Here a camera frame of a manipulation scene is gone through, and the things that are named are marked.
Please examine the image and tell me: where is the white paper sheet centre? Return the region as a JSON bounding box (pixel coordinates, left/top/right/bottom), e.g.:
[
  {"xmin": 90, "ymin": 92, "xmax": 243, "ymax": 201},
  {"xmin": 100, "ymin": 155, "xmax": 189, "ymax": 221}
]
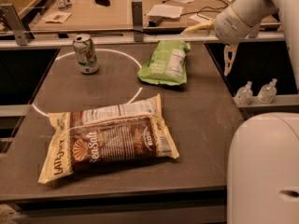
[{"xmin": 147, "ymin": 4, "xmax": 183, "ymax": 19}]

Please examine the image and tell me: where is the clear sanitizer bottle left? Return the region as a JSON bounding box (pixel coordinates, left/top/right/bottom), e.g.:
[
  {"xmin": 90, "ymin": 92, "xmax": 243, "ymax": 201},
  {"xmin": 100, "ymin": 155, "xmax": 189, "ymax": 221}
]
[{"xmin": 235, "ymin": 81, "xmax": 253, "ymax": 106}]

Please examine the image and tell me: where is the clear sanitizer bottle right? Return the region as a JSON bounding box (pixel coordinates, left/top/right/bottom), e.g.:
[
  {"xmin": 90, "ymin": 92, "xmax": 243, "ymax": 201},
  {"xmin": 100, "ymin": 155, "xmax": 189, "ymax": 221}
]
[{"xmin": 257, "ymin": 78, "xmax": 278, "ymax": 104}]

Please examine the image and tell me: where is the black cable on desk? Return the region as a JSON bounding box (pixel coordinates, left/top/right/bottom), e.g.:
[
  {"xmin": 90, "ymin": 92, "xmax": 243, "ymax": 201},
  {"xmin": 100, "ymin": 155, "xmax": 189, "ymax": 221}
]
[{"xmin": 162, "ymin": 0, "xmax": 232, "ymax": 17}]

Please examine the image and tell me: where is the white paper sheet right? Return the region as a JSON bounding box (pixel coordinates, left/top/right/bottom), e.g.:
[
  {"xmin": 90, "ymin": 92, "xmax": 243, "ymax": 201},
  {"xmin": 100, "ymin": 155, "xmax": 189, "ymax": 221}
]
[{"xmin": 190, "ymin": 13, "xmax": 214, "ymax": 24}]

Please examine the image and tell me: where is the black computer mouse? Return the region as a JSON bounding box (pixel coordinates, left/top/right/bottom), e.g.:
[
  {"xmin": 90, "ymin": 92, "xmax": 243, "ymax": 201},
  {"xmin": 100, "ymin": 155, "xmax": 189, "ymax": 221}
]
[{"xmin": 94, "ymin": 0, "xmax": 110, "ymax": 7}]

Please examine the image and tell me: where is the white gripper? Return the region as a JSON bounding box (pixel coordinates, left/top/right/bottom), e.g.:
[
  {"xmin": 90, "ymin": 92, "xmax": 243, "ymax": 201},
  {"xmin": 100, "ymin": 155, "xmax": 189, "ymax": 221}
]
[{"xmin": 181, "ymin": 5, "xmax": 252, "ymax": 76}]

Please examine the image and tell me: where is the green rice chip bag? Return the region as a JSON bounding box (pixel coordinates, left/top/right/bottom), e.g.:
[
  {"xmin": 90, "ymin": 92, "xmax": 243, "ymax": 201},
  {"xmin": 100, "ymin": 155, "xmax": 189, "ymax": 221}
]
[{"xmin": 137, "ymin": 41, "xmax": 191, "ymax": 86}]

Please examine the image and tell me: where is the metal bracket centre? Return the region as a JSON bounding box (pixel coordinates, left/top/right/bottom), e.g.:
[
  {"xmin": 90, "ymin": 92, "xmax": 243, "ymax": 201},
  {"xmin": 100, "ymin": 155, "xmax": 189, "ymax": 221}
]
[{"xmin": 131, "ymin": 0, "xmax": 143, "ymax": 42}]

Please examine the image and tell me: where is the green white soda can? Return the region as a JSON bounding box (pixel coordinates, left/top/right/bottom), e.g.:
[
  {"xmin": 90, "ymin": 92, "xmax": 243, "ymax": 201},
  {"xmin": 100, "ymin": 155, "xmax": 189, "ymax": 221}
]
[{"xmin": 73, "ymin": 34, "xmax": 99, "ymax": 75}]

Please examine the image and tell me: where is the metal bracket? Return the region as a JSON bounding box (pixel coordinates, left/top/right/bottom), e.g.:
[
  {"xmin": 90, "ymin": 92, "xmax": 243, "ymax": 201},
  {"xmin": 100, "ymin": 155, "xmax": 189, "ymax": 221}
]
[
  {"xmin": 0, "ymin": 4, "xmax": 30, "ymax": 46},
  {"xmin": 131, "ymin": 0, "xmax": 143, "ymax": 42},
  {"xmin": 249, "ymin": 22, "xmax": 261, "ymax": 38}
]

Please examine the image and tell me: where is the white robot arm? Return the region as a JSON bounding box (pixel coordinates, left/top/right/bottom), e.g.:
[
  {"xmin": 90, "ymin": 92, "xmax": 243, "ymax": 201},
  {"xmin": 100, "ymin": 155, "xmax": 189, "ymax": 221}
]
[{"xmin": 212, "ymin": 0, "xmax": 299, "ymax": 224}]

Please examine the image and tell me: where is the clear sanitizer bottle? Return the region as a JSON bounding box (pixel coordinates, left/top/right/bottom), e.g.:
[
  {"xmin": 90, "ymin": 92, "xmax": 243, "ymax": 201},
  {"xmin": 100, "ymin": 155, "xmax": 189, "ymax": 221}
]
[
  {"xmin": 257, "ymin": 78, "xmax": 278, "ymax": 104},
  {"xmin": 235, "ymin": 81, "xmax": 253, "ymax": 106}
]

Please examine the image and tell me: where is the brown sea salt chip bag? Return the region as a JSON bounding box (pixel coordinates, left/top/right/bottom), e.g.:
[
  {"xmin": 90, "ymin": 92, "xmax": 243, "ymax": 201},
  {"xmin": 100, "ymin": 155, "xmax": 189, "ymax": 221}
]
[{"xmin": 38, "ymin": 95, "xmax": 179, "ymax": 184}]

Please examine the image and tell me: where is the metal bracket right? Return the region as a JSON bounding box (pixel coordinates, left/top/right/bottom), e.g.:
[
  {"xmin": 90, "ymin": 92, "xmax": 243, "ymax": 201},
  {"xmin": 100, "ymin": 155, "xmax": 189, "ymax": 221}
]
[{"xmin": 249, "ymin": 22, "xmax": 261, "ymax": 38}]

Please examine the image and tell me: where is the wooden background desk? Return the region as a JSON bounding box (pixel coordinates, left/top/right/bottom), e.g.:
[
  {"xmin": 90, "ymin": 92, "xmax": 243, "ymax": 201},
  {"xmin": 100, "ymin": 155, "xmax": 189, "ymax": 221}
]
[{"xmin": 33, "ymin": 0, "xmax": 232, "ymax": 34}]

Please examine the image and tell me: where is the small paper card left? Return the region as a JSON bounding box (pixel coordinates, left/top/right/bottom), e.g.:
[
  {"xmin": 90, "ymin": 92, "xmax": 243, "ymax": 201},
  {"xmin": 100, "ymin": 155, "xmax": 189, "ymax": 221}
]
[{"xmin": 43, "ymin": 11, "xmax": 71, "ymax": 23}]

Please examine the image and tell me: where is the metal bracket left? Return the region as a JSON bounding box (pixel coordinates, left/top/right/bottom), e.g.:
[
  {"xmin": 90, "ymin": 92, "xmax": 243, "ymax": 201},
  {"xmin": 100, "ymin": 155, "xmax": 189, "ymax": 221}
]
[{"xmin": 0, "ymin": 4, "xmax": 30, "ymax": 46}]

